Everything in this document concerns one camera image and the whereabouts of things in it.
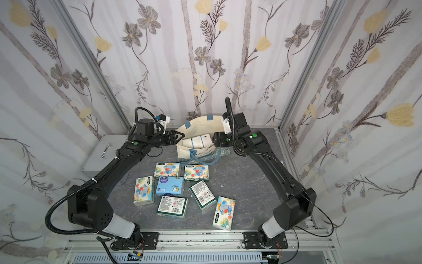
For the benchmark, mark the green barcode tissue pack left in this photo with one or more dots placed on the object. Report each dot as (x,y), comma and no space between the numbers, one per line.
(173,207)

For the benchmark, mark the blue tissue pack centre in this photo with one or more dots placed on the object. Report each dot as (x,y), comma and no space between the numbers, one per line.
(170,186)

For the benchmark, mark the grey metal box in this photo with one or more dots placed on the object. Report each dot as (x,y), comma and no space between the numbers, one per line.
(103,154)

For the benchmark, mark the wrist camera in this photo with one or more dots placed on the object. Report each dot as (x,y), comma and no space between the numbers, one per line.
(163,119)
(226,126)

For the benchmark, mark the elephant tissue pack far left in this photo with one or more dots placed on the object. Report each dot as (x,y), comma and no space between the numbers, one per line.
(167,169)

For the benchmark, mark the white slotted cable duct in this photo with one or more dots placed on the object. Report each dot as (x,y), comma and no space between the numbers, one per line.
(191,258)

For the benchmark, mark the green barcode tissue pack centre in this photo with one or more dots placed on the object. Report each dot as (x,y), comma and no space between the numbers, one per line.
(203,195)

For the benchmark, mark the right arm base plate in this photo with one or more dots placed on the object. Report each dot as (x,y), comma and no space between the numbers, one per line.
(257,240)

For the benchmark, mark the cream canvas tote bag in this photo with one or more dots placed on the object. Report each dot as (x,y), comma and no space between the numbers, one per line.
(197,127)

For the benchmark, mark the elephant tissue pack left upright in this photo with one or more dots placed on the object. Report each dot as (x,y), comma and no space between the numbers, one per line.
(144,191)

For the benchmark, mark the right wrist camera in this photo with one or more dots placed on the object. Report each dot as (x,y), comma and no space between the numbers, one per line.
(226,126)

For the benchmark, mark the aluminium mounting rail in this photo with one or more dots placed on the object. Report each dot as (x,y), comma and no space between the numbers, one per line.
(217,240)

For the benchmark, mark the elephant tissue pack front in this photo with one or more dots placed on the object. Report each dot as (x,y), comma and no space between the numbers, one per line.
(224,214)

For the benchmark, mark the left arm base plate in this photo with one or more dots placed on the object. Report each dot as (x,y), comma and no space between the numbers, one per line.
(138,241)

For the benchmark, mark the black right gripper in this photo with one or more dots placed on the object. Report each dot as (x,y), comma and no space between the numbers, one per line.
(222,139)

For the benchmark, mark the green barcode tissue pack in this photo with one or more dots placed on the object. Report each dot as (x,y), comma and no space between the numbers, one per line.
(173,207)
(203,195)

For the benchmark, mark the white blue tissue pack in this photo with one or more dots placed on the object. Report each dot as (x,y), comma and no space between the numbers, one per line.
(188,143)

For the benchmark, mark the elephant tissue pack by bag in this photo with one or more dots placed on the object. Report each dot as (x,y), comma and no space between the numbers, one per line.
(196,173)

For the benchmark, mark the purple tissue pack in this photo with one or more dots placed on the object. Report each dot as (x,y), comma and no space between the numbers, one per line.
(206,140)

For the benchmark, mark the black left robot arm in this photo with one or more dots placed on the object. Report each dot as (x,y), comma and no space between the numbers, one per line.
(88,204)

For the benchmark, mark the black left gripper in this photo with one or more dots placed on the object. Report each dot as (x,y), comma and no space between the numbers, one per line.
(170,137)

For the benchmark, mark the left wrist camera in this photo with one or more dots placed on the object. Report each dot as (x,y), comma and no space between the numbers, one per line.
(163,119)

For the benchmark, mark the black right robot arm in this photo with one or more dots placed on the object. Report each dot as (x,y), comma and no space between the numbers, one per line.
(296,202)

